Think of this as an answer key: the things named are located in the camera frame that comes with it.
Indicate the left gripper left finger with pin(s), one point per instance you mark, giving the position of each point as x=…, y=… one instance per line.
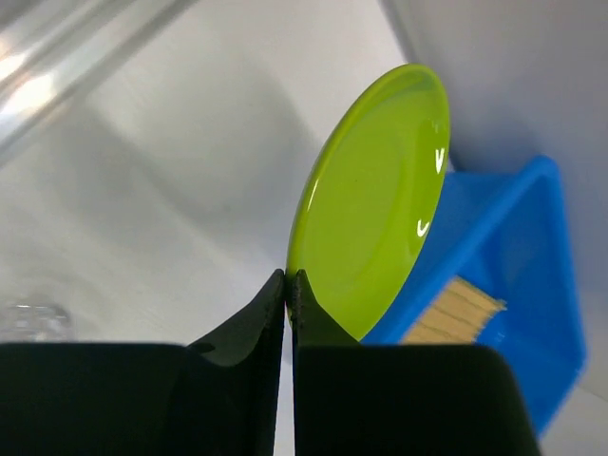
x=215, y=396

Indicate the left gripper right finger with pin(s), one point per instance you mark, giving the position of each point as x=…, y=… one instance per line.
x=352, y=399

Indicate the woven bamboo placemat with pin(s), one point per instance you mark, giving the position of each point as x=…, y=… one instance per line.
x=458, y=315

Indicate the green round plate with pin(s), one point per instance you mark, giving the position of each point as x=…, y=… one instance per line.
x=366, y=210

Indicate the blue plastic bin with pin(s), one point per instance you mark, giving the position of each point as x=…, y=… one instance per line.
x=506, y=234

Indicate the clear plastic cup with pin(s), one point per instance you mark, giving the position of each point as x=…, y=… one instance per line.
x=35, y=322

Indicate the aluminium frame rail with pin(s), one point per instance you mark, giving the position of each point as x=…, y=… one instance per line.
x=52, y=51

